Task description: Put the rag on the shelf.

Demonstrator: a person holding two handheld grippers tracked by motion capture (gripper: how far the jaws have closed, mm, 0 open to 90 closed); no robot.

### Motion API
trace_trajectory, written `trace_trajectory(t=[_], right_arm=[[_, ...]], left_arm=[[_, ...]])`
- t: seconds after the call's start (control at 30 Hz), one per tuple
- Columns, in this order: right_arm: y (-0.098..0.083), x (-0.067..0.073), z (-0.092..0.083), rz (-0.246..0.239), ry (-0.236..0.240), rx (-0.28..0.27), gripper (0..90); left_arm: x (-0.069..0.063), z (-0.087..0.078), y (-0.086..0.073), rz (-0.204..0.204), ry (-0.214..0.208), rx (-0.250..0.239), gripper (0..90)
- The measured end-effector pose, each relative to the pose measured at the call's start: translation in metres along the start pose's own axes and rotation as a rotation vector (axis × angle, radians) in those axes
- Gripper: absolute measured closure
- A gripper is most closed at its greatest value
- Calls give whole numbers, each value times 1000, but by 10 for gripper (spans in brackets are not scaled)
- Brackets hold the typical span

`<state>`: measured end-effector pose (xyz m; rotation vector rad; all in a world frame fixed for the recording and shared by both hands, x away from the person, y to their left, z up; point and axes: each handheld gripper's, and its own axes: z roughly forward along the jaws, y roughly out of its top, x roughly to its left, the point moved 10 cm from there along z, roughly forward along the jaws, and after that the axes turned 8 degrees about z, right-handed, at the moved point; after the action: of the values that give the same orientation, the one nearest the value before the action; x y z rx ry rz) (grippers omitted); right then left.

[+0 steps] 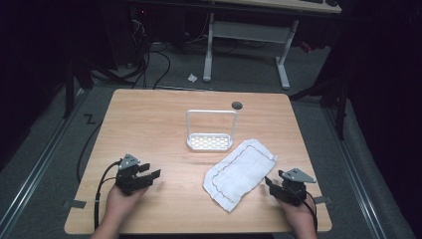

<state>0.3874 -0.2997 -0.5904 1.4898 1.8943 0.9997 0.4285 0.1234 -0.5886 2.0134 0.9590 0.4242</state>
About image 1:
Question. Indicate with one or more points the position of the crumpled white paper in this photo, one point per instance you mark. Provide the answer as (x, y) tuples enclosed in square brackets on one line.
[(192, 78)]

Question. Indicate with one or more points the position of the person's left hand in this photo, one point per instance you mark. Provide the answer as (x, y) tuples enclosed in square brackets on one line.
[(118, 202)]

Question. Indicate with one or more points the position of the white-legged desk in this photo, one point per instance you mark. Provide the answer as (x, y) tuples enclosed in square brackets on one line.
[(265, 30)]

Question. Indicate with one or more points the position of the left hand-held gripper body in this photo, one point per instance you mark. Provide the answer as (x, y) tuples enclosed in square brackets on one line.
[(127, 176)]

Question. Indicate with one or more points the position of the person's right hand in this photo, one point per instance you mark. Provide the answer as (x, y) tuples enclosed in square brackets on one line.
[(298, 214)]

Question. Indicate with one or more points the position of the metal floor rail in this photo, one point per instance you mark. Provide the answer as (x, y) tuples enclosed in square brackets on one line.
[(355, 172), (40, 159)]

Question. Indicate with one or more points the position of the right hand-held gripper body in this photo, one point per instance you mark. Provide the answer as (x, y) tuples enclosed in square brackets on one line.
[(292, 186)]

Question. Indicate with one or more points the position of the dark round table grommet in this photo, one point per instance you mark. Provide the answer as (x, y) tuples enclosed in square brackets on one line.
[(237, 105)]

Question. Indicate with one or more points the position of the white cloth with dark stitching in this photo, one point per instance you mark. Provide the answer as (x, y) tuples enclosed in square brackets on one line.
[(239, 174)]

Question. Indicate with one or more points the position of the black metal stand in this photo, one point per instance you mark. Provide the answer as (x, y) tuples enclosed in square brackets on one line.
[(335, 99), (71, 83)]

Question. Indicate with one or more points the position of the grey tape strip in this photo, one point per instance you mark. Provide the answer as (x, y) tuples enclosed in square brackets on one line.
[(322, 199), (74, 203)]

